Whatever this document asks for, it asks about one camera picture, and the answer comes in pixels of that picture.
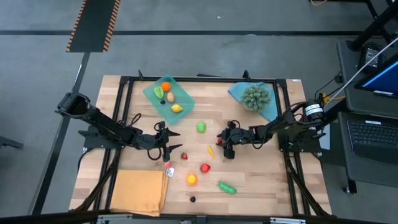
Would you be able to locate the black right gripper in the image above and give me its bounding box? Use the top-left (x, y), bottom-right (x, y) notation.
top-left (216, 120), bottom-right (251, 160)

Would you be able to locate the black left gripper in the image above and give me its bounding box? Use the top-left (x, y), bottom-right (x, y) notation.
top-left (136, 120), bottom-right (183, 162)

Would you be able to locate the teal translucent plastic container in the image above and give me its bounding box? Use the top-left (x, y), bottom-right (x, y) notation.
top-left (142, 73), bottom-right (196, 126)

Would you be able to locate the green toy pea pod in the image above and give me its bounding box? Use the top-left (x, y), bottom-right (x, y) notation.
top-left (217, 180), bottom-right (238, 195)

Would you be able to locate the light blue cloth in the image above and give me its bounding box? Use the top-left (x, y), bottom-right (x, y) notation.
top-left (228, 82), bottom-right (279, 122)

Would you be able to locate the green plant in white pot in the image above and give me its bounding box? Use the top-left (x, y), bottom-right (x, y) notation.
top-left (239, 85), bottom-right (271, 112)

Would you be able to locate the folded yellow cloth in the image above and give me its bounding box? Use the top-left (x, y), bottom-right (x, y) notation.
top-left (109, 169), bottom-right (170, 218)

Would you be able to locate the black rig crossbar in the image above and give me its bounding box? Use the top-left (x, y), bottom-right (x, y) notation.
top-left (0, 210), bottom-right (398, 224)

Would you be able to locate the hazard striped black floor mat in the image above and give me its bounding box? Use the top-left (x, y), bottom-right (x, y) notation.
top-left (65, 0), bottom-right (121, 53)

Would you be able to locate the open black laptop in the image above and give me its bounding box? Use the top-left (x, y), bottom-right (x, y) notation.
top-left (346, 112), bottom-right (398, 166)

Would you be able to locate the thin white rod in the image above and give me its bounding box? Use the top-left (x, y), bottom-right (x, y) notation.
top-left (326, 36), bottom-right (398, 105)

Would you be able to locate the dark metal furniture leg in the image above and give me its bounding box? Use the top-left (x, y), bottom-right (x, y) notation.
top-left (0, 136), bottom-right (25, 149)

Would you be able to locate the black power adapter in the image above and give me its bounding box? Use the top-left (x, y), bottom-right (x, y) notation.
top-left (357, 42), bottom-right (386, 73)

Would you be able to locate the monitor with blue screen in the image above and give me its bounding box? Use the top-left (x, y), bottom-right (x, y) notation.
top-left (354, 52), bottom-right (398, 100)

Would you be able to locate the black stand leg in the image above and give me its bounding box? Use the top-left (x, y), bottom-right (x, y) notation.
top-left (347, 0), bottom-right (398, 52)

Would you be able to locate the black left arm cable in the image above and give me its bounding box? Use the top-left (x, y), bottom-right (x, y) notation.
top-left (146, 121), bottom-right (165, 161)

